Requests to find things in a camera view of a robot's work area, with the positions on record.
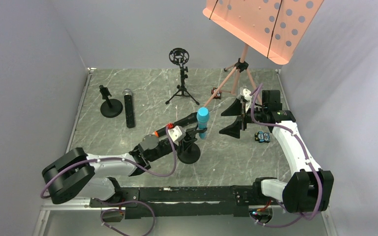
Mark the black clip desk mic stand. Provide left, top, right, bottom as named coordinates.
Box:
left=178, top=127, right=201, bottom=164

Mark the black microphone orange end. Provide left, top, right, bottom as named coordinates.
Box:
left=153, top=112, right=197, bottom=137

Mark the blue microphone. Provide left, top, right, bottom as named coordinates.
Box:
left=196, top=107, right=210, bottom=139

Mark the black small desk mic stand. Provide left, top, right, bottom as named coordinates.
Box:
left=99, top=85, right=123, bottom=118

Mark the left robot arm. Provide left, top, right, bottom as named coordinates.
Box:
left=40, top=126, right=198, bottom=205

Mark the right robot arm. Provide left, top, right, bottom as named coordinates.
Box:
left=220, top=88, right=334, bottom=213

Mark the pink music stand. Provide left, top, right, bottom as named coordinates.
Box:
left=202, top=0, right=323, bottom=94

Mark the red owl toy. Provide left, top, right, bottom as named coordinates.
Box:
left=211, top=87, right=221, bottom=99

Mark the black microphone silver grille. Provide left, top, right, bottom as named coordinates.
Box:
left=123, top=88, right=135, bottom=128

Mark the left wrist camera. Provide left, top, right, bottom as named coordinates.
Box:
left=166, top=123, right=186, bottom=145

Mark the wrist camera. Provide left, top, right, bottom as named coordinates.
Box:
left=166, top=123, right=186, bottom=145
left=236, top=87, right=252, bottom=110

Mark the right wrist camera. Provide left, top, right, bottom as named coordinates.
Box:
left=236, top=87, right=252, bottom=110

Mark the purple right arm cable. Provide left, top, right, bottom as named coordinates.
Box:
left=248, top=83, right=327, bottom=229

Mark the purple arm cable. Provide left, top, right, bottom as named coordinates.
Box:
left=40, top=125, right=179, bottom=200
left=248, top=83, right=327, bottom=229

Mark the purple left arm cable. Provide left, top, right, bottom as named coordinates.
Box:
left=40, top=125, right=179, bottom=200

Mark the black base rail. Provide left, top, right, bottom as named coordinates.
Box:
left=89, top=185, right=270, bottom=219

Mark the black tripod shock mount stand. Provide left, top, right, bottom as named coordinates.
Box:
left=165, top=48, right=200, bottom=105

